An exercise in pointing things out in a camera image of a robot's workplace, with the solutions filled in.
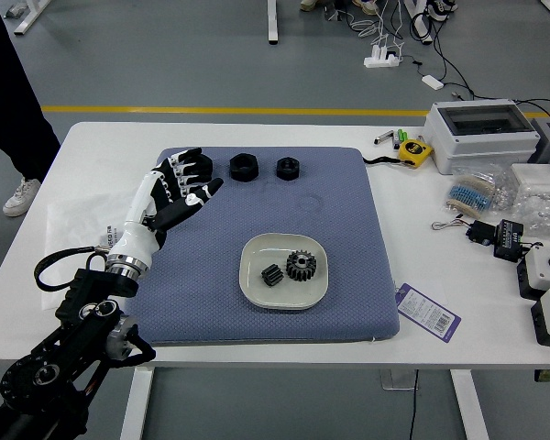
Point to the blue-grey quilted cushion mat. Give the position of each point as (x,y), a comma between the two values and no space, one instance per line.
(348,275)

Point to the white foam block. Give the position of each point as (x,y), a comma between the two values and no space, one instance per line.
(536,179)

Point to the small black hex nut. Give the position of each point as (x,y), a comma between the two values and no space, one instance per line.
(282,173)

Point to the white slanted table foot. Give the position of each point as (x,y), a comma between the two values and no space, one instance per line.
(29,16)

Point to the green batteries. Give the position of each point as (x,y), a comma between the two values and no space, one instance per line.
(402,135)

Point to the small black gear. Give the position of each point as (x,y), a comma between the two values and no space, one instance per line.
(272,276)

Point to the white power adapter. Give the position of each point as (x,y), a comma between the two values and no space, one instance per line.
(433,82)

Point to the clear bag of screws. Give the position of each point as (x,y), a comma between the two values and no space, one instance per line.
(541,211)

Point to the person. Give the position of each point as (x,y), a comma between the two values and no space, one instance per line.
(9,114)

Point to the grey under-table control box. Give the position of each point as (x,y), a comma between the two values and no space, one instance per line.
(394,380)

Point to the white table right leg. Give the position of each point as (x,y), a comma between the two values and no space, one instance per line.
(472,408)

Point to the white blue push-button box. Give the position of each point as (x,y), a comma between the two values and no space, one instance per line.
(541,272)

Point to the purple white product tag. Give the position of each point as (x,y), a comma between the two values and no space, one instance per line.
(426,314)

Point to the white background table leg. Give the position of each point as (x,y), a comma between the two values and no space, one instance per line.
(273,23)

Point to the silver metal piece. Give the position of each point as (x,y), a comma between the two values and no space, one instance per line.
(385,137)

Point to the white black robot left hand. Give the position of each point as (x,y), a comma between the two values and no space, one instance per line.
(142,206)

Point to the white square plate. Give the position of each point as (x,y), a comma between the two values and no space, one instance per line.
(256,256)

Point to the white electrical enclosure box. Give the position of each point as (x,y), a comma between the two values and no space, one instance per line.
(481,146)

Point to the white table left leg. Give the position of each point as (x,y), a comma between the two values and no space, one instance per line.
(135,408)

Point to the black module with green lights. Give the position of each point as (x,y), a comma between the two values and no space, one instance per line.
(509,240)

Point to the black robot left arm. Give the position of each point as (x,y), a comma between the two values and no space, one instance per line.
(59,348)

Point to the clear bag of resistors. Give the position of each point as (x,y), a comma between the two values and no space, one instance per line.
(474,192)

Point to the yellow black tape measure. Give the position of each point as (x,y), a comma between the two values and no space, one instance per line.
(414,151)

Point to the large black gear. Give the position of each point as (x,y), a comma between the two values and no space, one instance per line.
(295,270)

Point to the white power strip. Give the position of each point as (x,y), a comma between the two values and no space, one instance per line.
(382,60)

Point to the black white sneaker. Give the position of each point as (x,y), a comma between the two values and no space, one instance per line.
(440,9)

